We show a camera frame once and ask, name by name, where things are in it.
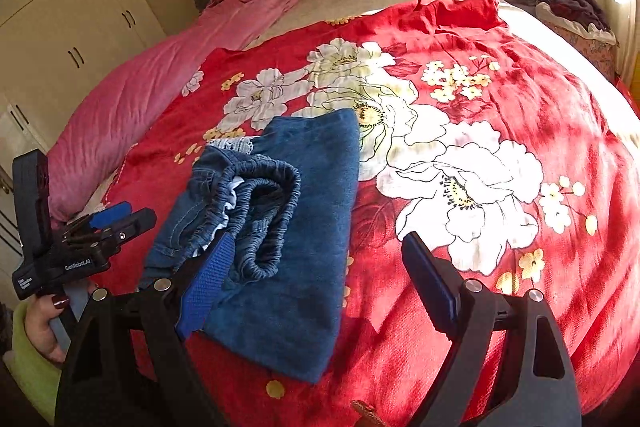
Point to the cream wardrobe with black handles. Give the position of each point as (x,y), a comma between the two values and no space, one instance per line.
(53,53)

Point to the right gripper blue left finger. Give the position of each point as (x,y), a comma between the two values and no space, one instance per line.
(127,364)

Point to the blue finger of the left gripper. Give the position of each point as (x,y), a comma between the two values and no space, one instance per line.
(101,219)

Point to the fabric laundry basket with clothes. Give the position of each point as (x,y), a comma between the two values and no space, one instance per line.
(584,25)

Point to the red floral bed blanket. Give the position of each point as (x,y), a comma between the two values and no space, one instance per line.
(428,117)

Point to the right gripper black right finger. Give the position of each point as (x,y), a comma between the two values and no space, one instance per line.
(535,384)

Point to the right hand red nails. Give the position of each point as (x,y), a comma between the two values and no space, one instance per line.
(367,415)

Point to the pink velvet quilt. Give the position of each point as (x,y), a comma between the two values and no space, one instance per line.
(119,110)

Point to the lime green sleeve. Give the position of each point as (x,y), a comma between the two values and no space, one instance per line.
(36,376)

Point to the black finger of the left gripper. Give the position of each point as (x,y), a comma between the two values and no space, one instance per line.
(107,242)

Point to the blue denim pants lace hem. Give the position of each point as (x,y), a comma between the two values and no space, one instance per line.
(286,198)

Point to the left hand red nails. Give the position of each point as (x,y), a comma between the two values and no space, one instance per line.
(39,313)

